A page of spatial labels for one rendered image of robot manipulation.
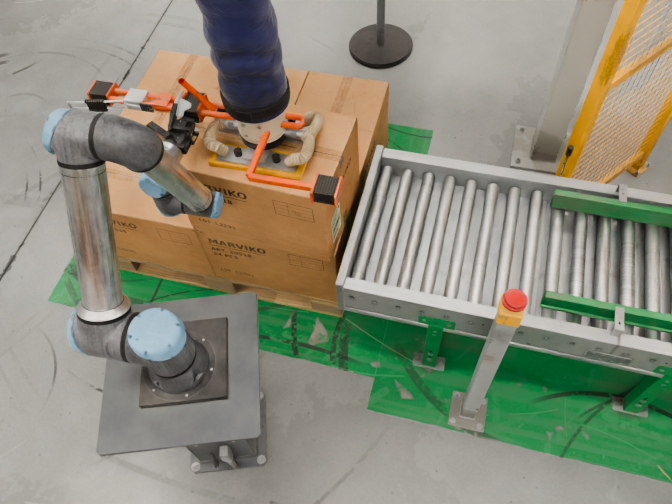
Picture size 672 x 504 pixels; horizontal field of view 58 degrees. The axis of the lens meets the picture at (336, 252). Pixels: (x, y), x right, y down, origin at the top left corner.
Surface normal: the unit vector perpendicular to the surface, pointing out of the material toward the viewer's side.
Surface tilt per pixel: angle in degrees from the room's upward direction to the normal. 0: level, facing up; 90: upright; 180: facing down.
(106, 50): 0
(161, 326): 6
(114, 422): 0
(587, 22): 90
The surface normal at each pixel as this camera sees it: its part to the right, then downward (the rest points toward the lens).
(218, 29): -0.50, 0.61
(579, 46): -0.27, 0.83
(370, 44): -0.06, -0.53
